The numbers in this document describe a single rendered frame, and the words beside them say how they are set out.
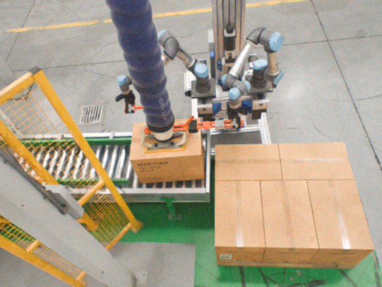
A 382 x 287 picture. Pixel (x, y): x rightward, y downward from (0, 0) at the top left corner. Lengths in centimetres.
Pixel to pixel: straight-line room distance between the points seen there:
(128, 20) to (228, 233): 176
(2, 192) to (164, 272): 210
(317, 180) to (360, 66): 232
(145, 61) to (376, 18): 439
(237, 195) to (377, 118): 216
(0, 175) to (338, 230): 236
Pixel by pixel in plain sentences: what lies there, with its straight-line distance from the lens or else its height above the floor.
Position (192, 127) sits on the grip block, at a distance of 257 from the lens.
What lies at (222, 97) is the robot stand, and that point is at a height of 95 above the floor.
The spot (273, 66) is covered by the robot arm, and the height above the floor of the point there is 136.
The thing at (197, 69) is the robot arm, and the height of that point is 127.
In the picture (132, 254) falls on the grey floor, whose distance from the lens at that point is 335.
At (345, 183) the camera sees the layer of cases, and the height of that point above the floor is 54.
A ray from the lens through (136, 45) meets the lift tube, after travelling 194.
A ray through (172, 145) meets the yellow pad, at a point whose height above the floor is 98.
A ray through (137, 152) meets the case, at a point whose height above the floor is 95.
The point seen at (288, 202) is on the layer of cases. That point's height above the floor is 54.
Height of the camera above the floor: 309
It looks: 54 degrees down
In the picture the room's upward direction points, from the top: 11 degrees counter-clockwise
